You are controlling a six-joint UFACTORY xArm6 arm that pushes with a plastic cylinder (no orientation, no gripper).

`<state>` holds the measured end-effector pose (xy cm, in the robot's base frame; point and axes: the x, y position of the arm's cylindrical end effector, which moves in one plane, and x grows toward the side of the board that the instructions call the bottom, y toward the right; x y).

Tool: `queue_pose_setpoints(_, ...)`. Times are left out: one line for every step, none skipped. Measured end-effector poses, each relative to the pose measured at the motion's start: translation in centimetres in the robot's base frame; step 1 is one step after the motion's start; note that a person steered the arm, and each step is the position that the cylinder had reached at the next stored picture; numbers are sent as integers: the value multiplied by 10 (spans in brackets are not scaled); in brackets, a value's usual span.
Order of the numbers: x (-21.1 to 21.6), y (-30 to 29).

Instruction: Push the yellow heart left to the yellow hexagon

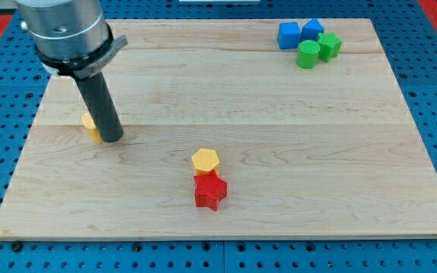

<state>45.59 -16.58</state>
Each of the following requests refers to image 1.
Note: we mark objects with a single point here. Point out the blue cube block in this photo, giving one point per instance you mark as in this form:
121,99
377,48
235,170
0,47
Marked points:
288,35

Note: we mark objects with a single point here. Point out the yellow hexagon block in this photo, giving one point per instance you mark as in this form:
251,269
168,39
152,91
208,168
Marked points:
205,161

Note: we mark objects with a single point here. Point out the green cylinder block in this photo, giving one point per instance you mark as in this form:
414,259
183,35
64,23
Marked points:
307,54

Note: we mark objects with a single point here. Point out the yellow heart block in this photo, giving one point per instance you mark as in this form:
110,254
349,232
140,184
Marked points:
91,128

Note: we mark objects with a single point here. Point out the green star block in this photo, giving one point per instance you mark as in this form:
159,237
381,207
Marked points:
330,45

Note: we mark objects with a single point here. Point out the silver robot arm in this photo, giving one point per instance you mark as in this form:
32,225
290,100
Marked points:
71,37

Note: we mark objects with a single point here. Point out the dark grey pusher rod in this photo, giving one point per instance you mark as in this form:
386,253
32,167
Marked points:
102,110

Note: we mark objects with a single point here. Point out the blue pentagon block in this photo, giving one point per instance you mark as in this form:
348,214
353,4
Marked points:
311,30

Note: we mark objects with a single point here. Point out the red star block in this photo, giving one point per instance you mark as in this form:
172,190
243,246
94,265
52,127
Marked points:
210,190

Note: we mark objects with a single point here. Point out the wooden board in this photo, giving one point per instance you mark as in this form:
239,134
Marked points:
330,153

